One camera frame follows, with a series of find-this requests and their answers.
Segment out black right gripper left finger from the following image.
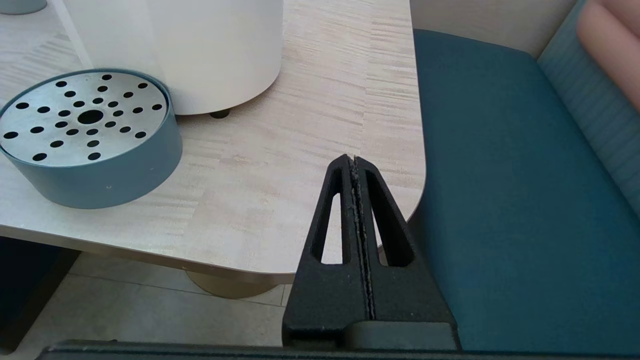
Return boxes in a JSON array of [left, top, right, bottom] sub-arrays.
[[282, 154, 373, 348]]

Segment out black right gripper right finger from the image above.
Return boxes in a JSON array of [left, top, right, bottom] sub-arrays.
[[356, 157, 458, 325]]

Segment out grey plastic cup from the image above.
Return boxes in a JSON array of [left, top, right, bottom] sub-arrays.
[[0, 0, 48, 15]]

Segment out large blue perforated drip tray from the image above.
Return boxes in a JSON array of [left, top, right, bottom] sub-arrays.
[[0, 68, 183, 210]]

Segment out large tea dispenser white base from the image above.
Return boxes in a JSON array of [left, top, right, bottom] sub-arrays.
[[61, 0, 284, 120]]

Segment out pink bolster cushion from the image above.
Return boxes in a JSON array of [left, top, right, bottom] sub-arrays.
[[576, 0, 640, 113]]

